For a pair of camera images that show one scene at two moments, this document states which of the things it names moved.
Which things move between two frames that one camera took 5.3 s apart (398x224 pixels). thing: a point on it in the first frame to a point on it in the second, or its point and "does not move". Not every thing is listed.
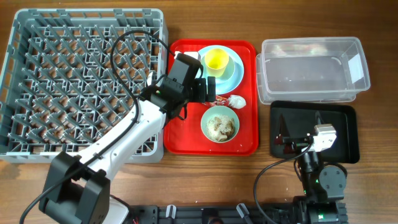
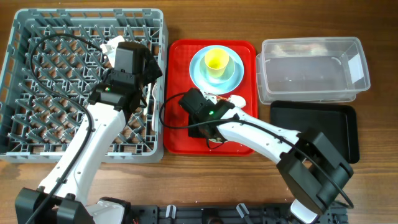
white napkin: x=236 y=101 does not move
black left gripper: x=201 y=96 to x=150 y=76
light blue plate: x=224 y=63 does not move
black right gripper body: x=295 y=144 to x=194 y=121
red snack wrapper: x=220 y=101 does not move
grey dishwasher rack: x=61 y=90 does not move
